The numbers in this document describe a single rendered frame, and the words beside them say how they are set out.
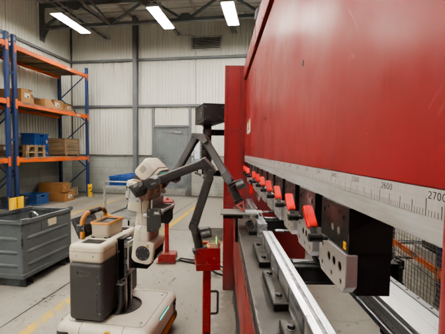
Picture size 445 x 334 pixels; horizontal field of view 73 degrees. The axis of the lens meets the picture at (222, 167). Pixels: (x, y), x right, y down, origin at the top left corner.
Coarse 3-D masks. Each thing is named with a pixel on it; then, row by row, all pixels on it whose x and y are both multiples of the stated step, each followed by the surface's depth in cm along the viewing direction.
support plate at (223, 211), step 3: (222, 210) 224; (225, 210) 224; (228, 210) 224; (231, 210) 224; (234, 210) 224; (237, 210) 224; (240, 210) 224; (222, 213) 212; (225, 213) 212; (228, 213) 212; (231, 213) 212; (234, 213) 212; (237, 213) 212; (240, 213) 212; (243, 213) 212; (246, 213) 213; (249, 213) 213; (252, 213) 213; (255, 213) 213
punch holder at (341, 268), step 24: (336, 216) 60; (360, 216) 54; (336, 240) 60; (360, 240) 55; (384, 240) 55; (336, 264) 59; (360, 264) 55; (384, 264) 55; (360, 288) 56; (384, 288) 56
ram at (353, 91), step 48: (288, 0) 108; (336, 0) 62; (384, 0) 44; (432, 0) 34; (288, 48) 107; (336, 48) 62; (384, 48) 44; (432, 48) 34; (288, 96) 106; (336, 96) 61; (384, 96) 43; (432, 96) 33; (288, 144) 106; (336, 144) 61; (384, 144) 43; (432, 144) 33; (336, 192) 61; (432, 240) 33
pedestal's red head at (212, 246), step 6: (210, 246) 209; (216, 246) 209; (198, 252) 194; (204, 252) 194; (210, 252) 195; (216, 252) 196; (198, 258) 194; (204, 258) 194; (210, 258) 195; (216, 258) 196; (198, 264) 194; (204, 264) 195; (210, 264) 195; (216, 264) 196; (198, 270) 194; (204, 270) 195; (210, 270) 196
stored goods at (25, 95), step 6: (0, 90) 711; (18, 90) 702; (24, 90) 709; (30, 90) 729; (0, 96) 711; (18, 96) 703; (24, 96) 709; (30, 96) 729; (30, 102) 729; (36, 102) 760; (42, 102) 757; (48, 102) 766; (54, 102) 796; (60, 102) 816; (60, 108) 817; (66, 108) 876
